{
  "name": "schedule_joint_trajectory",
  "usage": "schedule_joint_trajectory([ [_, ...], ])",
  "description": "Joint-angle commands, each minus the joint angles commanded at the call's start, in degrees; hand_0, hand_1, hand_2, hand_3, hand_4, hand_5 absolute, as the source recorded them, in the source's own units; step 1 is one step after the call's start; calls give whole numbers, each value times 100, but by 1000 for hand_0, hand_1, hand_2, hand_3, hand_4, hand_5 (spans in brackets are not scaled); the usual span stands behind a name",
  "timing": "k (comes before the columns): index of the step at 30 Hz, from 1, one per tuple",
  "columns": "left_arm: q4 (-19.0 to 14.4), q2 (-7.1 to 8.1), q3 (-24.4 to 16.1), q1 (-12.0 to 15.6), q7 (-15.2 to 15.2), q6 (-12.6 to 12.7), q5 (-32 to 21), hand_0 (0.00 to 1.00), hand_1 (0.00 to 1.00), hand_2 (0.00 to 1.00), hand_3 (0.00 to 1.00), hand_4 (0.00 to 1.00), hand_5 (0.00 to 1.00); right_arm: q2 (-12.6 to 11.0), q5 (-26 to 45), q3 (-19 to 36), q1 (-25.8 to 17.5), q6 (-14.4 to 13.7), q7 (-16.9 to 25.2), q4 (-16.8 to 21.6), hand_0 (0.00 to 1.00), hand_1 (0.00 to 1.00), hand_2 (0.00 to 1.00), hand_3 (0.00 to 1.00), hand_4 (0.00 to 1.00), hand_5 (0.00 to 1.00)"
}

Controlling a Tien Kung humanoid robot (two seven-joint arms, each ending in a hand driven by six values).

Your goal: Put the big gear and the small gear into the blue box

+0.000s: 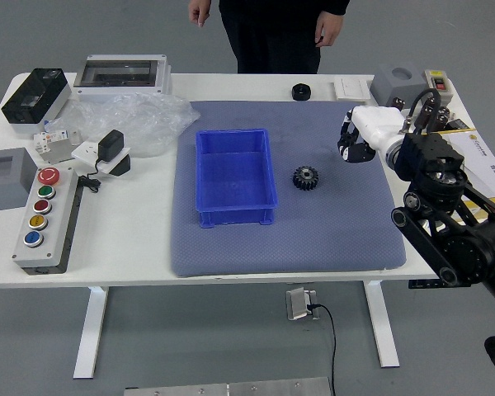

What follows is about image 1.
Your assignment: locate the silver floor socket box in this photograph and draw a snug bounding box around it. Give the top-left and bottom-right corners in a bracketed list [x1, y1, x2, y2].
[285, 287, 321, 322]

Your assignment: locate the black hex nut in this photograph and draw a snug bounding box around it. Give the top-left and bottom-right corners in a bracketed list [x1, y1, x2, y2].
[291, 82, 313, 101]

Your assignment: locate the blue plastic box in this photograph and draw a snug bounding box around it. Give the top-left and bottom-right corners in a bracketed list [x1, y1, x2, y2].
[195, 128, 280, 229]

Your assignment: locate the big black gear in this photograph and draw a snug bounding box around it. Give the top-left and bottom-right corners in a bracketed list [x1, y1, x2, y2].
[291, 164, 320, 193]

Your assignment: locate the grey block with round hole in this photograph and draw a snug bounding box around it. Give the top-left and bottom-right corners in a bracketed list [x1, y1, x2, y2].
[370, 64, 428, 112]

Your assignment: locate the white wall switch plate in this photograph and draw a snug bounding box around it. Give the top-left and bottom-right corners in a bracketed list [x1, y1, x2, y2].
[333, 77, 372, 102]

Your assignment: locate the white circuit breaker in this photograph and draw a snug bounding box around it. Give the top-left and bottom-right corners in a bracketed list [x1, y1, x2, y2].
[32, 128, 83, 154]

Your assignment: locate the grey distribution box clear lid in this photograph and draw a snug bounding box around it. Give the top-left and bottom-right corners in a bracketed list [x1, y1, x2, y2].
[73, 54, 173, 103]

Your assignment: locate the clear plastic bag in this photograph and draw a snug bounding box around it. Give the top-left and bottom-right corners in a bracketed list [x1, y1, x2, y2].
[45, 91, 201, 158]

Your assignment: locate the yellow white cardboard box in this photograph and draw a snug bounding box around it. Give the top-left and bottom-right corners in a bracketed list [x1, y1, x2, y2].
[435, 128, 495, 222]

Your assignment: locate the blue-grey padded mat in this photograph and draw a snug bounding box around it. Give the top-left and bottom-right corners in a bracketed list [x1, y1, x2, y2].
[169, 100, 408, 278]

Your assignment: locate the person's right hand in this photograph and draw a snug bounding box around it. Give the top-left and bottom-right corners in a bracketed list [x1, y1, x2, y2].
[188, 0, 212, 28]

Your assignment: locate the black socket base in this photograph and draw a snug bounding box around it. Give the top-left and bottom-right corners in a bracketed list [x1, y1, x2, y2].
[106, 154, 132, 179]

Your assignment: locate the black power adapter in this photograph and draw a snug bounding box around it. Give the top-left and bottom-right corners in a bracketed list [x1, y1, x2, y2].
[97, 129, 126, 163]

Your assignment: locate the grey switch box red button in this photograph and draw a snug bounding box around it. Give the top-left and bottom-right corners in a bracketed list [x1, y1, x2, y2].
[423, 68, 455, 104]

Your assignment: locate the white table leg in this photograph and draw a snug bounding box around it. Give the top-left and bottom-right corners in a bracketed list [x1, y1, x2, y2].
[362, 280, 401, 369]
[73, 286, 110, 380]

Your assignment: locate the grey metal rail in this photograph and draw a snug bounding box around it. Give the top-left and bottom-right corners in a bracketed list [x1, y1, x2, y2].
[36, 144, 78, 164]

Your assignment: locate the black enclosure with white base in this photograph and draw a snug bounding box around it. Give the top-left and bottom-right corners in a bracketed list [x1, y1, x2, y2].
[1, 68, 73, 135]

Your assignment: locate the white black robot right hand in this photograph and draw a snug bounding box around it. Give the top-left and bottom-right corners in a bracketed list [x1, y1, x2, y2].
[337, 105, 406, 164]

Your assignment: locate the white socket plate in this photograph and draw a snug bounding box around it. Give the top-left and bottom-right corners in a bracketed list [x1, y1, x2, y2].
[71, 139, 132, 174]

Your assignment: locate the black adapter cord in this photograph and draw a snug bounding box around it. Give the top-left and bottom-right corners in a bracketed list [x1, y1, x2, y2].
[77, 158, 103, 193]

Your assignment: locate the person's left hand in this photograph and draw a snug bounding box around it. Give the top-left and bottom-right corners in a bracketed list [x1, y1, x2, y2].
[314, 10, 340, 48]

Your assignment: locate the grey metal plate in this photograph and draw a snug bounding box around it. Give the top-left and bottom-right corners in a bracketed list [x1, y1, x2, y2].
[123, 376, 333, 396]

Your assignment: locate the grey block with square hole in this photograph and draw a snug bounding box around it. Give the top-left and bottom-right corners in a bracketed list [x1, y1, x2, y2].
[0, 147, 39, 212]

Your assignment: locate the person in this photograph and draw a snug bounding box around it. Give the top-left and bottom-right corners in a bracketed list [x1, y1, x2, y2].
[218, 0, 351, 75]

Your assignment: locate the black floor cable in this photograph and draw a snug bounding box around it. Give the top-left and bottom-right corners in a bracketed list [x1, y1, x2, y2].
[309, 304, 338, 396]

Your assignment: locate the grey push button control box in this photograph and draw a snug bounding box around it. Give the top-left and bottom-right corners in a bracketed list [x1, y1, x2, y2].
[11, 166, 83, 276]

